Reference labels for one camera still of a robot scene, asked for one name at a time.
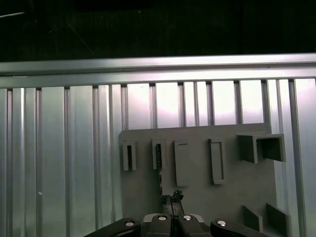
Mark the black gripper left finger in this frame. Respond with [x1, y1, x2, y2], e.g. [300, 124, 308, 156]
[86, 195, 175, 237]

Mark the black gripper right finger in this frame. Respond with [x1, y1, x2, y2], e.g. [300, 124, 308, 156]
[174, 190, 262, 237]

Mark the grey parts rack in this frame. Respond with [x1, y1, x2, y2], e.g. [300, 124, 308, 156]
[118, 122, 288, 237]

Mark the RAM stick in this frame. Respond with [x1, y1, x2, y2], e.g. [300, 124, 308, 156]
[155, 144, 185, 205]

